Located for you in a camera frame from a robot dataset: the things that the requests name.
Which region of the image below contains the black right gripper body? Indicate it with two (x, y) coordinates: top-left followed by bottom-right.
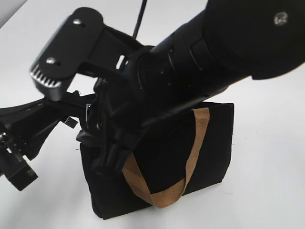
(81, 46), (172, 174)

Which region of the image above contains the black canvas tote bag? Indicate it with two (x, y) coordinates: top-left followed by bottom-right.
(80, 102), (234, 219)

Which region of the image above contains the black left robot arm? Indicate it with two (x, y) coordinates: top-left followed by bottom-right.
(0, 91), (95, 191)

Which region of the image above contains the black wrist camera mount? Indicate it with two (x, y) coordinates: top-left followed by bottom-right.
(30, 7), (143, 101)

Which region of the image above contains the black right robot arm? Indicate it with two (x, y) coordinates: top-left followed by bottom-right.
(92, 0), (305, 176)

